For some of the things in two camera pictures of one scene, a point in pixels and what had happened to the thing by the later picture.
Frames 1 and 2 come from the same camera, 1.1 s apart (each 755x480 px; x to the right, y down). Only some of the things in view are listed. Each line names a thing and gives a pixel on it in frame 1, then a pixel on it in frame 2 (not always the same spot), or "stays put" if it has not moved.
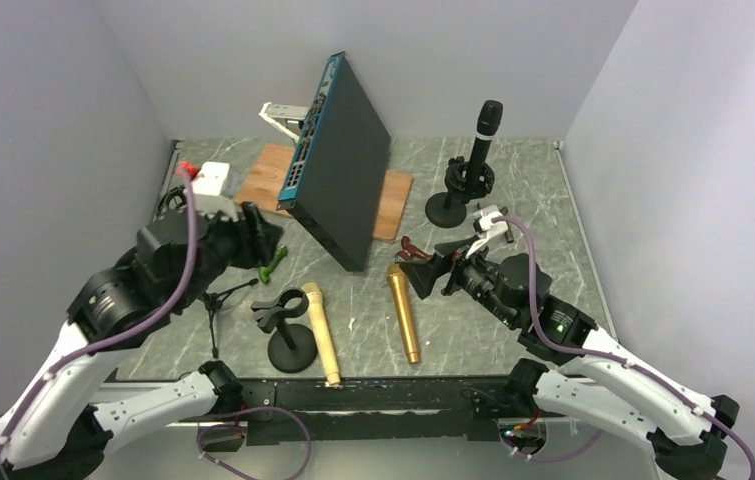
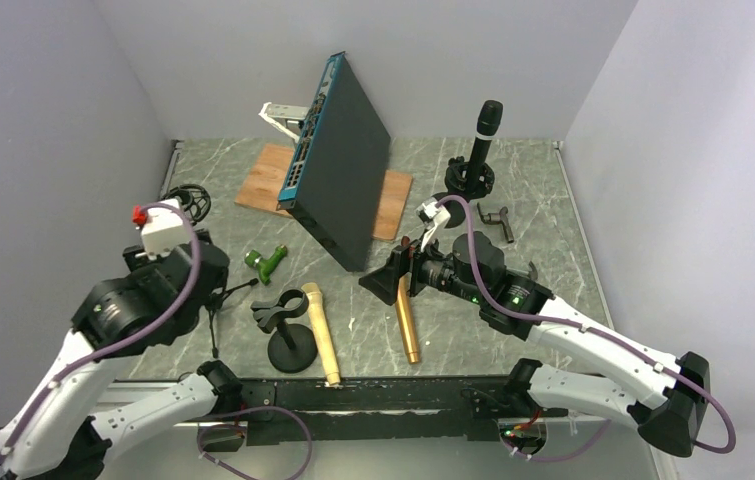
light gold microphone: x=323 y=333 stays put
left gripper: x=258 y=239 to x=142 y=266
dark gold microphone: x=405 y=310 stays put
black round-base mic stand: x=292 y=347 stays put
